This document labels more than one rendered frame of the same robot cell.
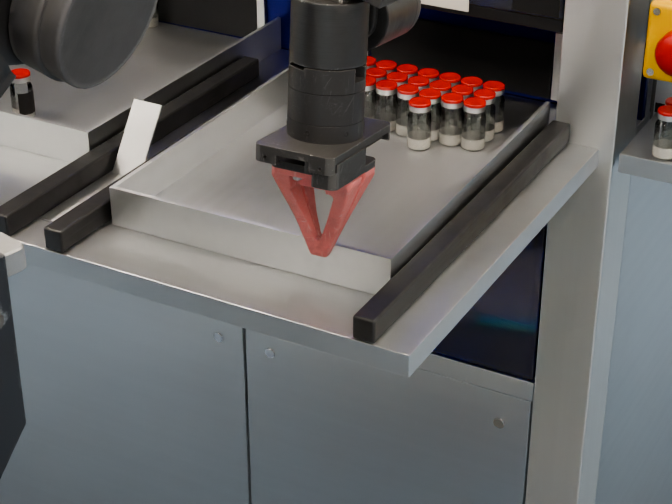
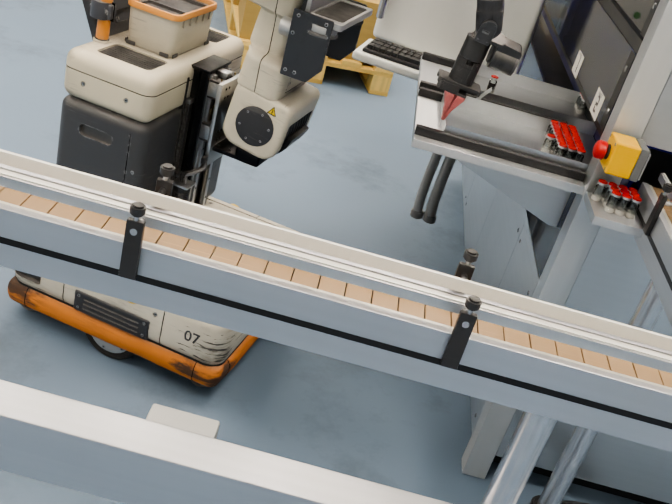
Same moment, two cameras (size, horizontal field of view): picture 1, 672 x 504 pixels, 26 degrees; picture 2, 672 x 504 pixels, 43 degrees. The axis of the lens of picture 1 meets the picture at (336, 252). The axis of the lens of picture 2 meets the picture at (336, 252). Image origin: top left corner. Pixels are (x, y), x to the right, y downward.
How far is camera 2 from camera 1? 160 cm
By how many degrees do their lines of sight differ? 52
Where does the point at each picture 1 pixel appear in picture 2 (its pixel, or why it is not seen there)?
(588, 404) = (540, 294)
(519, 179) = (532, 160)
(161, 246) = (436, 108)
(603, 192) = (578, 205)
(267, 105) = (537, 124)
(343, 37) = (467, 47)
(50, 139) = not seen: hidden behind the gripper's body
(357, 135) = (460, 82)
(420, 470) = not seen: hidden behind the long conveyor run
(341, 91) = (460, 63)
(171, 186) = (471, 111)
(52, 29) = not seen: outside the picture
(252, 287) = (427, 119)
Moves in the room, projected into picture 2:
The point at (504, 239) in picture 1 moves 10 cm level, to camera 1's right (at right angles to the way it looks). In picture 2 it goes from (497, 161) to (520, 182)
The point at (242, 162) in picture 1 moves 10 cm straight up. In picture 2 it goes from (498, 122) to (512, 85)
